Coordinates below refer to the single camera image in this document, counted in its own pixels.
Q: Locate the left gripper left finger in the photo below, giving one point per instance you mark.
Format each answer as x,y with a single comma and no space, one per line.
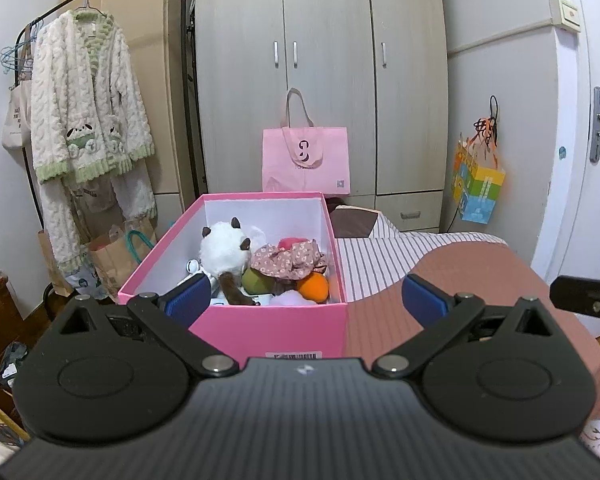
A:
169,316

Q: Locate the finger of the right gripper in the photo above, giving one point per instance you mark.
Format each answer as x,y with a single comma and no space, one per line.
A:
577,295

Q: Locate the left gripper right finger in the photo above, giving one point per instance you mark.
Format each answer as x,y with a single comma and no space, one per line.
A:
444,319

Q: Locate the white brown plush cat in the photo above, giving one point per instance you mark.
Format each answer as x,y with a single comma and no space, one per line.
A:
225,252

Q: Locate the green makeup sponge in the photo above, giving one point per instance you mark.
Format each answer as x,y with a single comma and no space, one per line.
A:
256,283

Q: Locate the purple plush toy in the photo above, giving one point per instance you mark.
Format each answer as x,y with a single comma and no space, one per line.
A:
291,298

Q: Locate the orange makeup sponge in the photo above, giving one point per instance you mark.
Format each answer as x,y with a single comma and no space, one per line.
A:
314,287

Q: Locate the floral pink scrunchie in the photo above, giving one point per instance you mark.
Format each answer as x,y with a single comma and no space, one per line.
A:
289,265

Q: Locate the pink fluffy pompom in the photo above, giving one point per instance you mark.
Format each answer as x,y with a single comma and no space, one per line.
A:
288,243

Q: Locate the blue wet wipes pack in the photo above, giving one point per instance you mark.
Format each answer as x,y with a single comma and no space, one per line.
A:
197,275

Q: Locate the white mesh bath pouf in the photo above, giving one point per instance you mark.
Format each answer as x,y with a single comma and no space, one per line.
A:
257,238

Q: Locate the white door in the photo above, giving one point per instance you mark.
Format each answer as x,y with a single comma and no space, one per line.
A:
569,243

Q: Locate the pink storage box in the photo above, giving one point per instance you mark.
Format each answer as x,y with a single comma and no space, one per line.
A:
298,308

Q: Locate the brown paper bag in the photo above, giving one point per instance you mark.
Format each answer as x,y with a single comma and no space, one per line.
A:
117,254

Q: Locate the colourful paper gift bag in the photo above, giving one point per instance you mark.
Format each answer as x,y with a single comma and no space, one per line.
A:
478,174

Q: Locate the pink tote bag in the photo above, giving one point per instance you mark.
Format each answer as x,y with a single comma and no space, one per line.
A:
305,159

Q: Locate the cream knitted cardigan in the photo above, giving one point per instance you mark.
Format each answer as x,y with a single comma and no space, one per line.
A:
88,124

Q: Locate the grey wooden wardrobe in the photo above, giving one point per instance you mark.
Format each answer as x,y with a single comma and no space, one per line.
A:
377,68

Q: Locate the beige tall cabinet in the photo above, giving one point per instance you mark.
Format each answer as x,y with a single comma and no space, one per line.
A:
162,55

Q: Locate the silver door handle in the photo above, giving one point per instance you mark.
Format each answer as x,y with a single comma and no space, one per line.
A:
594,155

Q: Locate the beige wall switch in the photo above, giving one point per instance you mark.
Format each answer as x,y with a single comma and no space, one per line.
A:
565,15

